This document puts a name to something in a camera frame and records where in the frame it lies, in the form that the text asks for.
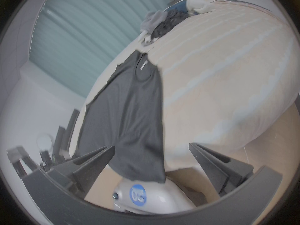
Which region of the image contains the black T-shirt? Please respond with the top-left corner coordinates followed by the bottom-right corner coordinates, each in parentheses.
top-left (73, 50), bottom-right (167, 184)

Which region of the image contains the round white mirror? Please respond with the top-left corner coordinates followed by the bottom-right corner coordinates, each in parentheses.
top-left (37, 134), bottom-right (52, 153)

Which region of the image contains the pile of clothes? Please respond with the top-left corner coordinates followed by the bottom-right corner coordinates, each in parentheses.
top-left (140, 0), bottom-right (217, 47)

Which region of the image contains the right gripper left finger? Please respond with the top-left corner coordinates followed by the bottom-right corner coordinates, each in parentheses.
top-left (50, 145), bottom-right (116, 193)

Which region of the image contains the bed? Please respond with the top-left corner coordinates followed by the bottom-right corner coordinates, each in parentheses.
top-left (70, 0), bottom-right (298, 180)

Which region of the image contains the blue-green curtain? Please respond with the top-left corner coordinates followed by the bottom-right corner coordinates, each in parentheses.
top-left (29, 0), bottom-right (174, 99)

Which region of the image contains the black dressing table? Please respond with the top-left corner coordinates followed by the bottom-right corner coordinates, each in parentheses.
top-left (52, 126), bottom-right (71, 162)

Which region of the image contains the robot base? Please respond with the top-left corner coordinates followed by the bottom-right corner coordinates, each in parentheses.
top-left (110, 176), bottom-right (197, 214)

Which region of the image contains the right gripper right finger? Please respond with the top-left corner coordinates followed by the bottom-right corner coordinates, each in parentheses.
top-left (189, 142), bottom-right (254, 194)

